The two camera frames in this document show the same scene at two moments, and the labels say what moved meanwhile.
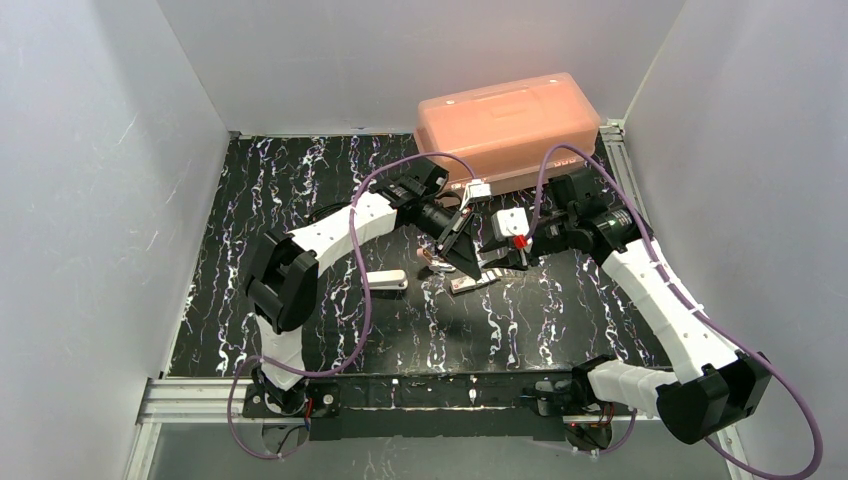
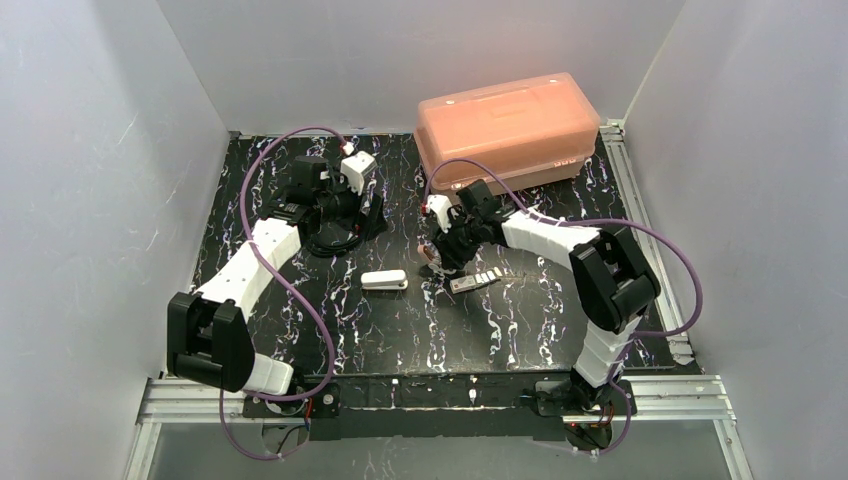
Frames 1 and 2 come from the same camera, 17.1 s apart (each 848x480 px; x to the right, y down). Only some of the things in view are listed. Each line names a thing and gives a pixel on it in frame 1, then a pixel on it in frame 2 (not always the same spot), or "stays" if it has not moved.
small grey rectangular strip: x=467 y=283 stays
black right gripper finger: x=513 y=260 -> x=455 y=254
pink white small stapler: x=436 y=264 stays
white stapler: x=387 y=279 stays
